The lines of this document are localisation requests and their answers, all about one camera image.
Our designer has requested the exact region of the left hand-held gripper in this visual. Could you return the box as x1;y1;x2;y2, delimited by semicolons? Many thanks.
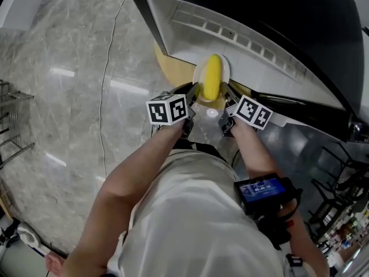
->
145;82;202;140

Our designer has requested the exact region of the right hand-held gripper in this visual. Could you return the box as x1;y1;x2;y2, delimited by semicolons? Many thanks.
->
217;81;274;138

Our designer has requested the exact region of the white round plate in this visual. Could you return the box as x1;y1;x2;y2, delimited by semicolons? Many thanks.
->
192;55;232;103

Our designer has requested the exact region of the yellow corn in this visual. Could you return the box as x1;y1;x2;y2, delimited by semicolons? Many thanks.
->
203;54;224;102

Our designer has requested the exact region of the black mini fridge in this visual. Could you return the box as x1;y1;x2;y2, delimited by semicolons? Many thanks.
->
122;0;369;144

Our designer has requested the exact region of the person's left forearm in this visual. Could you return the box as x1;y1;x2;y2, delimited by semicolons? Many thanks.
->
96;119;187;204

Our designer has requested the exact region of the person's right forearm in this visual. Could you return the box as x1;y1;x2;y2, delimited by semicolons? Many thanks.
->
230;122;303;227

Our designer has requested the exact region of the round wooden table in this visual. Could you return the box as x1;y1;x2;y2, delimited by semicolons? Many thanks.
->
153;40;228;111

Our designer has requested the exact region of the person's beige shirt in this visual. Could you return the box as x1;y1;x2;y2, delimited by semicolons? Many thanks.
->
108;148;292;277

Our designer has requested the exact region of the black metal chair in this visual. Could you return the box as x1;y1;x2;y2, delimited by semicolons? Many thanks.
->
308;141;369;230

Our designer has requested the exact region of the black waist strap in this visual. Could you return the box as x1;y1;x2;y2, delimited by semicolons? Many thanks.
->
172;138;228;164

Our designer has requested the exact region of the long white floor cable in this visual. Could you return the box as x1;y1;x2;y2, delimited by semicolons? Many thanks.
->
99;0;127;181

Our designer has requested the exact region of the metal wire rack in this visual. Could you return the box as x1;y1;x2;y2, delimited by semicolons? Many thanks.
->
0;79;35;170

